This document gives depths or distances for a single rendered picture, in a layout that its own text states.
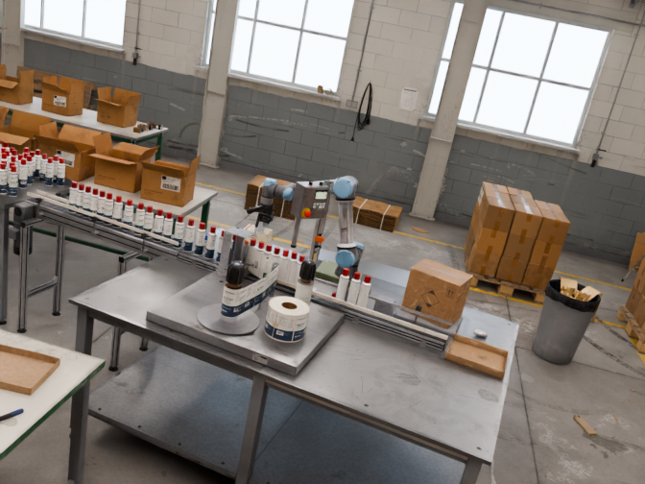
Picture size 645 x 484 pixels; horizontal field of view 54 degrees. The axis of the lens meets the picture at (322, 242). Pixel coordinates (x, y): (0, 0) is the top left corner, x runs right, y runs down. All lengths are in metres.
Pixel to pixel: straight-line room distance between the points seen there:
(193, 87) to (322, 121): 1.93
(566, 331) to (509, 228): 1.51
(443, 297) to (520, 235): 3.23
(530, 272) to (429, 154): 2.62
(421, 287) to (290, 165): 5.74
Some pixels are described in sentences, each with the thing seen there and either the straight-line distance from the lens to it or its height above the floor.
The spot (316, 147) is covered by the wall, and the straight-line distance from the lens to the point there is 9.03.
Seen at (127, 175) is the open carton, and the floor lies 0.91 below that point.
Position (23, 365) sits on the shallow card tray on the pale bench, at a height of 0.80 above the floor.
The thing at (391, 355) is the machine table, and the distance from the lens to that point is 3.27.
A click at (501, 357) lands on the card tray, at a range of 3.59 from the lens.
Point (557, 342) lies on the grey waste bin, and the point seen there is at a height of 0.20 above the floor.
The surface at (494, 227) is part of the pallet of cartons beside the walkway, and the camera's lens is 6.71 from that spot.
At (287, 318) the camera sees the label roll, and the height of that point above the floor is 1.01.
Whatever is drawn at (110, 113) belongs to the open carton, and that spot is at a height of 0.90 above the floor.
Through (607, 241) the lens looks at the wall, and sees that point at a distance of 9.30.
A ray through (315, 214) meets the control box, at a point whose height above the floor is 1.31.
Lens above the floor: 2.36
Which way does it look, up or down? 19 degrees down
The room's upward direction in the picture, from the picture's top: 11 degrees clockwise
